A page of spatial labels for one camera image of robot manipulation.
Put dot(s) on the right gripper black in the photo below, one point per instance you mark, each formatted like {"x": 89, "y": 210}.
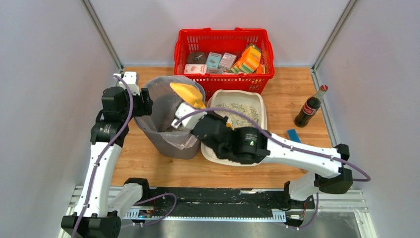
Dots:
{"x": 199, "y": 126}

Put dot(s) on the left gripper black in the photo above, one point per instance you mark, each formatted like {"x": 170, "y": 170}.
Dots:
{"x": 144, "y": 102}

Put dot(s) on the translucent plastic bin liner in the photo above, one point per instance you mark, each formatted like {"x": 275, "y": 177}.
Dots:
{"x": 157, "y": 105}

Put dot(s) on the beige litter box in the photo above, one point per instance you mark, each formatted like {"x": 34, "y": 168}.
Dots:
{"x": 240, "y": 97}

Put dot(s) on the yellow litter scoop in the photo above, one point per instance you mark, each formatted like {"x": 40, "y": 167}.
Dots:
{"x": 192, "y": 96}

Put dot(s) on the grey mesh trash bin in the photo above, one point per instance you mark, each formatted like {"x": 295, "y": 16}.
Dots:
{"x": 170, "y": 148}

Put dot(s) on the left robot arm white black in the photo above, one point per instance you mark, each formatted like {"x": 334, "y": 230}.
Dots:
{"x": 95, "y": 215}

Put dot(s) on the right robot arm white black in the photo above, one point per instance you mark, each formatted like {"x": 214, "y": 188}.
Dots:
{"x": 248, "y": 146}

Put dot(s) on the cat litter granules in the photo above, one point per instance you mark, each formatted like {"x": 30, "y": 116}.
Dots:
{"x": 237, "y": 121}

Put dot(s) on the white pink sponge box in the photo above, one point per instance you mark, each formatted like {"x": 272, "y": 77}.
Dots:
{"x": 195, "y": 69}

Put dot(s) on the grey sponge label box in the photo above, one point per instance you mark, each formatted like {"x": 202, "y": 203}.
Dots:
{"x": 215, "y": 71}

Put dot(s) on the teal small box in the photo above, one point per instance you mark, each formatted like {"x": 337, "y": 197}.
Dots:
{"x": 213, "y": 60}

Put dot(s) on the grey small box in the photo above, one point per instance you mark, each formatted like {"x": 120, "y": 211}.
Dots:
{"x": 227, "y": 61}

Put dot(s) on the blue and tan box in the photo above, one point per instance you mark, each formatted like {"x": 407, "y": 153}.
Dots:
{"x": 292, "y": 135}

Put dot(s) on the brown round item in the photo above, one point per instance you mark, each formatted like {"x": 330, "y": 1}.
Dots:
{"x": 197, "y": 58}

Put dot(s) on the red shopping basket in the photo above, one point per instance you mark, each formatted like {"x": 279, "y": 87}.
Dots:
{"x": 225, "y": 41}

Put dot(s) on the orange green sponge pack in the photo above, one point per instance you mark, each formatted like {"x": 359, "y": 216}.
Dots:
{"x": 249, "y": 61}

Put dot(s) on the cola glass bottle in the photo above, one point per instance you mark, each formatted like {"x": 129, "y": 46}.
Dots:
{"x": 310, "y": 107}

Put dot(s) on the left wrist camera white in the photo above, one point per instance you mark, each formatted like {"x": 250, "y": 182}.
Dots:
{"x": 131, "y": 79}

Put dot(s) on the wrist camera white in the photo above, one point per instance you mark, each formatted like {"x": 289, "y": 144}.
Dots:
{"x": 186, "y": 116}
{"x": 131, "y": 79}

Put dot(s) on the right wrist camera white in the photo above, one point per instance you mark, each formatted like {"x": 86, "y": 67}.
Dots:
{"x": 186, "y": 116}

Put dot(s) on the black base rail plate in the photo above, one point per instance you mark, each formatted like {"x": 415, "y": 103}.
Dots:
{"x": 221, "y": 202}

